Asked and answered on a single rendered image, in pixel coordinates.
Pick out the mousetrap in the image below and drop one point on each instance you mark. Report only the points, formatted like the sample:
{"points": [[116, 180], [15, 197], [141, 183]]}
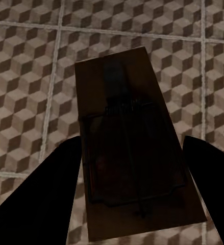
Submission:
{"points": [[136, 179]]}

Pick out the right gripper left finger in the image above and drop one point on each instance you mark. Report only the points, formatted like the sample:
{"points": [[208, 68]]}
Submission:
{"points": [[38, 212]]}

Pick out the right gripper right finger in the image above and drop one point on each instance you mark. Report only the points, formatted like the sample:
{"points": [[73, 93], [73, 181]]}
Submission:
{"points": [[206, 164]]}

